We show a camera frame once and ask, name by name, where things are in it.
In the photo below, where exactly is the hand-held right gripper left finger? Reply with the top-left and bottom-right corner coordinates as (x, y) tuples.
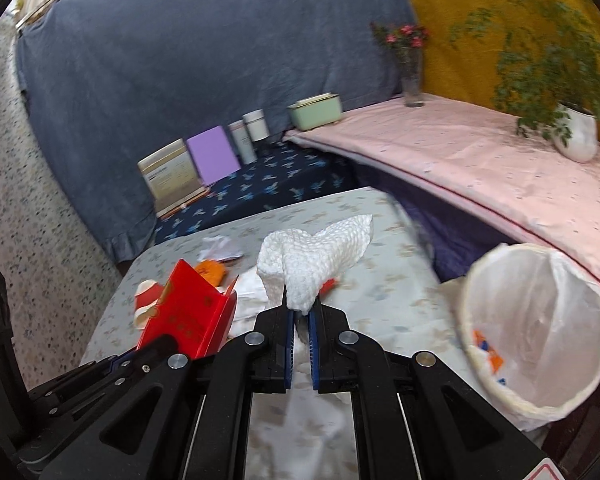
(40, 285), (297, 480)

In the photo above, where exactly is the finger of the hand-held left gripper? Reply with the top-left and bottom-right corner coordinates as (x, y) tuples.
(27, 335), (178, 423)
(77, 351), (138, 378)

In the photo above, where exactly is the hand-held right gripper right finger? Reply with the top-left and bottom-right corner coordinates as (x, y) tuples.
(307, 297), (552, 480)

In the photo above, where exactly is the white paper towel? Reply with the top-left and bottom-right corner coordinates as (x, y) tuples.
(256, 214), (375, 315)

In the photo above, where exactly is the red cardboard box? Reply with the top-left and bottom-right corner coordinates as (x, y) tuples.
(136, 259), (238, 361)

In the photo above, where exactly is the orange snack wrapper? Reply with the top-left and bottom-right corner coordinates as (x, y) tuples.
(195, 258), (228, 288)

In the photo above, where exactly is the white bagged trash bin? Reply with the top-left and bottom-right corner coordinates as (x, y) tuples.
(437, 242), (600, 433)

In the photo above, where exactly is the white tissue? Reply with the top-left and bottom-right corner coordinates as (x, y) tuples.
(229, 267), (272, 336)

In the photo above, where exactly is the red white striped paper cup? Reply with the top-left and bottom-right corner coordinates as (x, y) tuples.
(134, 279), (168, 331)

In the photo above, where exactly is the light floral tablecloth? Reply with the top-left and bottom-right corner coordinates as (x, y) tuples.
(80, 186), (483, 480)

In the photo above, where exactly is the crumpled white paper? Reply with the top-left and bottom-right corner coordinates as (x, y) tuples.
(200, 236), (244, 263)

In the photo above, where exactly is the navy printed cloth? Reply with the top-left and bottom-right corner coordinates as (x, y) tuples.
(152, 140), (362, 247)

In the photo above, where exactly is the orange packet in bin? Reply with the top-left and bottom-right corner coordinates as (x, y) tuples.
(472, 330), (506, 376)

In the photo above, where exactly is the dark purple cloth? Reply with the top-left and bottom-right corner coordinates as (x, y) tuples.
(355, 165), (522, 282)

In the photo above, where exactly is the beige printed box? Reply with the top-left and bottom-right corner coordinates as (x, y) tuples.
(137, 138), (211, 219)

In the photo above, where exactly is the tall white canister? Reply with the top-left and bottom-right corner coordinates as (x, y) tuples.
(228, 120), (257, 163)

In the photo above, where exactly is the white canister dark base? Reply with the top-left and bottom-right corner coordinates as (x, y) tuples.
(242, 109), (270, 143)

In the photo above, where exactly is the pale green box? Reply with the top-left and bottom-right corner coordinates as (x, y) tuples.
(286, 92), (344, 132)

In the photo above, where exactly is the pink cloth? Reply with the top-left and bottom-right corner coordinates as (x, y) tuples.
(282, 94), (600, 312)

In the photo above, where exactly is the glass vase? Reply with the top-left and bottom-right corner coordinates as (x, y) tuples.
(399, 47), (426, 108)

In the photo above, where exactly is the blue grey blanket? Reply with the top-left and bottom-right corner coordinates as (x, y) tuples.
(15, 0), (422, 264)

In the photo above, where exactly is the pink flower bunch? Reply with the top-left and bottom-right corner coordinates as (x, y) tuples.
(370, 21), (431, 63)

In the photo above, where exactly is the white plant pot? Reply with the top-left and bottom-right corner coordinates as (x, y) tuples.
(551, 101), (600, 163)

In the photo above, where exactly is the green leafy plant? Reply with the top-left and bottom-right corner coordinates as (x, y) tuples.
(447, 0), (600, 142)

